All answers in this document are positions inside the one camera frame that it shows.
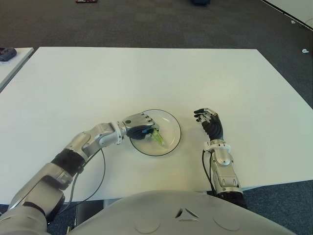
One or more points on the green white toothpaste tube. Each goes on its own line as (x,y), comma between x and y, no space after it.
(157,138)

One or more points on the red black floor object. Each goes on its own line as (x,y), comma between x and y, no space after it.
(86,1)

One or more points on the white plate with black rim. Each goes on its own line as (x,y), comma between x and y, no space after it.
(171,132)

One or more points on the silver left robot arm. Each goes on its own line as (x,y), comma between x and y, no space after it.
(80,147)

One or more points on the dark device on neighbouring table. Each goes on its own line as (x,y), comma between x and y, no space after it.
(6,54)

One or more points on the white neighbouring table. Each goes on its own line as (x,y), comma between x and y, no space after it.
(14,66)

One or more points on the white table with black edge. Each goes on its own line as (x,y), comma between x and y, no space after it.
(298,9)

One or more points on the dark blue floor object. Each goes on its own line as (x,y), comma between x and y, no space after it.
(200,2)

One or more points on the grey robot torso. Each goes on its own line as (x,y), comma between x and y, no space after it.
(171,215)

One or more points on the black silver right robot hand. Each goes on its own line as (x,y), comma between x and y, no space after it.
(215,127)

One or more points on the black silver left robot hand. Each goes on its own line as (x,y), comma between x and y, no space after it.
(138,122)

